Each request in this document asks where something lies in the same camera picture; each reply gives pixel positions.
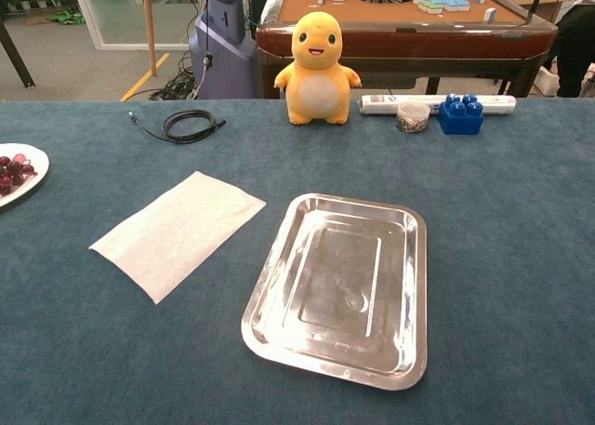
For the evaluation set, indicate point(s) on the blue building block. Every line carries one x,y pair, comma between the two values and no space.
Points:
458,123

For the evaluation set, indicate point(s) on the black slanted table leg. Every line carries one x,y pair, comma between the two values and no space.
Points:
14,53

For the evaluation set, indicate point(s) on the small clear jar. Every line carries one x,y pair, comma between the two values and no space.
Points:
413,120

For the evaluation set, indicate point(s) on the green cloth on floor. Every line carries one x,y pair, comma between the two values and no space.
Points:
67,17

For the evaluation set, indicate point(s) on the brown mahjong table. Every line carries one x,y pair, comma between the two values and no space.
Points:
418,43

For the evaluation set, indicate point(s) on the silver metal tray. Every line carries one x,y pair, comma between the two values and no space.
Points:
334,295

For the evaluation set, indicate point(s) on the person in black clothes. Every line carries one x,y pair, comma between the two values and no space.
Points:
576,48

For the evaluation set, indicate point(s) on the white power strip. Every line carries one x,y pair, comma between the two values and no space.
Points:
381,104

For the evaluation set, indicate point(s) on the yellow plush dinosaur toy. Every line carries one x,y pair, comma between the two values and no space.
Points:
318,90

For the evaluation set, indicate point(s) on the red grape bunch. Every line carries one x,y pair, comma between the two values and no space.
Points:
11,169

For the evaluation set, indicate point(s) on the blue grey machine base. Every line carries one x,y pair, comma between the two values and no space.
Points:
223,62

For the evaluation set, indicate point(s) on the white foam sheet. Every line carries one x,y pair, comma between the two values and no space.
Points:
176,234

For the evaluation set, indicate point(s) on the single blue mahjong tile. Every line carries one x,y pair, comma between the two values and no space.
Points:
489,14

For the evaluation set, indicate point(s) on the white round plate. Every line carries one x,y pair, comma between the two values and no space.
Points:
39,164

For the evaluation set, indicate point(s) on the wooden pole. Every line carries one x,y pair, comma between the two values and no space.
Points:
149,25

